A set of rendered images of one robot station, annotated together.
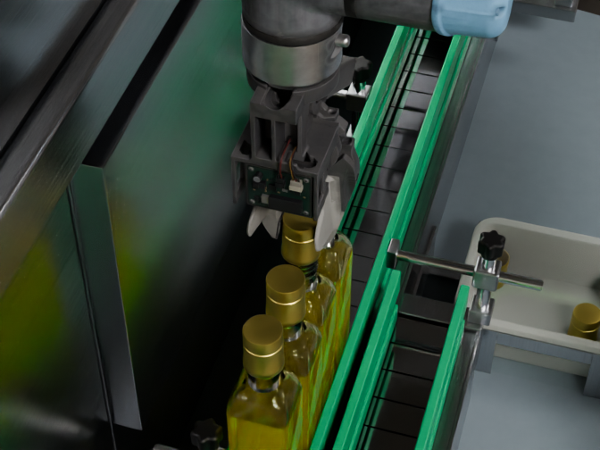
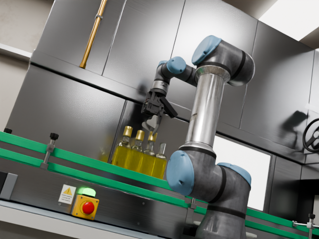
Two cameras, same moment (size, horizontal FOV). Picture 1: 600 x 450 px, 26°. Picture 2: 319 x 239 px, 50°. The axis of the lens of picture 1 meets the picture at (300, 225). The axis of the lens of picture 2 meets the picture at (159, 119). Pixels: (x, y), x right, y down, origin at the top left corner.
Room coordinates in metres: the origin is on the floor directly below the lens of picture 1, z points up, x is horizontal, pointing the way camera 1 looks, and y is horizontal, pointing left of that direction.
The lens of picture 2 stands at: (-0.09, -1.21, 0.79)
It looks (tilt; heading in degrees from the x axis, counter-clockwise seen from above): 17 degrees up; 53
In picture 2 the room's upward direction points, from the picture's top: 14 degrees clockwise
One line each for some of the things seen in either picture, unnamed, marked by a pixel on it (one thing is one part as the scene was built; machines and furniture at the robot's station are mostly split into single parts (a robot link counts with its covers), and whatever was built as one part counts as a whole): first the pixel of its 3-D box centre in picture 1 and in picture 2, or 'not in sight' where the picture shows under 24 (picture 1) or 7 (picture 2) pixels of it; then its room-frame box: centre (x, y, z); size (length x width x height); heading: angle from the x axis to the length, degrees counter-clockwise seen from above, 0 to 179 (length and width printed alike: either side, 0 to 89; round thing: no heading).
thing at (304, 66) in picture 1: (296, 40); (160, 88); (0.77, 0.00, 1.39); 0.08 x 0.08 x 0.05
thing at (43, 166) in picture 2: not in sight; (49, 151); (0.34, -0.05, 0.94); 0.07 x 0.04 x 0.13; 73
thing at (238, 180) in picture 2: not in sight; (228, 188); (0.74, -0.52, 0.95); 0.13 x 0.12 x 0.14; 165
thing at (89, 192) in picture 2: not in sight; (89, 192); (0.50, -0.12, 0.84); 0.04 x 0.04 x 0.03
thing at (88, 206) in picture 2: not in sight; (88, 207); (0.49, -0.16, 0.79); 0.04 x 0.03 x 0.04; 163
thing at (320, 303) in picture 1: (301, 353); (143, 173); (0.79, 0.00, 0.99); 0.06 x 0.06 x 0.21; 73
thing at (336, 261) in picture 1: (318, 310); (155, 176); (0.85, -0.02, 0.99); 0.06 x 0.06 x 0.21; 73
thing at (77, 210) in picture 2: not in sight; (84, 207); (0.50, -0.12, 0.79); 0.07 x 0.07 x 0.07; 73
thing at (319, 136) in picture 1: (290, 127); (154, 103); (0.76, 0.01, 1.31); 0.09 x 0.08 x 0.12; 163
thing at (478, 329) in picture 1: (439, 329); (184, 216); (0.94, -0.16, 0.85); 0.09 x 0.04 x 0.07; 73
